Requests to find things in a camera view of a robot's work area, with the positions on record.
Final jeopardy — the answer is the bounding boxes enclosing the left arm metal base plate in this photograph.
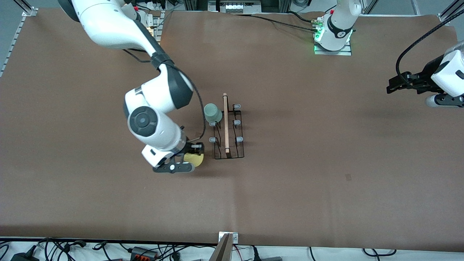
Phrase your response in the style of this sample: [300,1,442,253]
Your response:
[314,39,352,56]

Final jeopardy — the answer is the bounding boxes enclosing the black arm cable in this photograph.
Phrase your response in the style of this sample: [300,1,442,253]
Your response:
[396,18,464,78]
[123,49,207,142]

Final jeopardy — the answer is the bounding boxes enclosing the black terminal block orange levers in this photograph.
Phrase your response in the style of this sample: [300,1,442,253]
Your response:
[130,246,159,260]

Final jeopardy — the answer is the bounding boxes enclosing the black cable loop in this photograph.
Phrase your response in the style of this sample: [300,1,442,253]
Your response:
[362,248,397,257]

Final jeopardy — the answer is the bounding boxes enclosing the long black cable on mat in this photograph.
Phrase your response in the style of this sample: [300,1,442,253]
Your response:
[250,14,319,34]

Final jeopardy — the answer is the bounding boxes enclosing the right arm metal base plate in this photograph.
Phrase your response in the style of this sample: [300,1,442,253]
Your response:
[145,11,161,44]

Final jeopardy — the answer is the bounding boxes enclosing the grey connector box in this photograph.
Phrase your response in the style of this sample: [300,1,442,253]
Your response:
[208,0,262,14]

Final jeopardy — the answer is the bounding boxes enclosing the yellow plastic cup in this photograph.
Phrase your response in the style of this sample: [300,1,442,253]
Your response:
[183,152,204,168]

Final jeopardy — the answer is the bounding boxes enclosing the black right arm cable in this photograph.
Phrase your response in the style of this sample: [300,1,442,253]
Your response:
[123,49,207,142]

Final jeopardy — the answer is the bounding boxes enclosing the pale green plastic cup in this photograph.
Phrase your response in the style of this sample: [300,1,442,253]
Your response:
[203,103,223,123]

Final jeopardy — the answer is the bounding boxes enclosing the black wire cup holder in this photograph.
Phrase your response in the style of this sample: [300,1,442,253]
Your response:
[208,93,245,160]

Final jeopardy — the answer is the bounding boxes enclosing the white power strip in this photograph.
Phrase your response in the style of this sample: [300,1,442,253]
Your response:
[143,0,169,11]

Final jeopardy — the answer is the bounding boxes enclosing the black plug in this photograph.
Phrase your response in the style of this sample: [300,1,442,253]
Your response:
[254,246,283,261]

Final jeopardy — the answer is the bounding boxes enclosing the brown table mat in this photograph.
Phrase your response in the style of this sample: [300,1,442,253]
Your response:
[0,8,464,252]

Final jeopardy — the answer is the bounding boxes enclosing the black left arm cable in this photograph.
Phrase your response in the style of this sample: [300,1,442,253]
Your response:
[396,18,464,78]

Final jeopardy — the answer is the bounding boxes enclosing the black power adapter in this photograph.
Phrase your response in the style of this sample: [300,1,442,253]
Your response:
[10,252,40,261]

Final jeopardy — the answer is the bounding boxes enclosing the metal camera post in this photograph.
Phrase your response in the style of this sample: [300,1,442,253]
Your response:
[210,234,233,261]

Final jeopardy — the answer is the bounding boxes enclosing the perforated white metal rail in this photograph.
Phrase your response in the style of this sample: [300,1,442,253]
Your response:
[0,14,28,77]

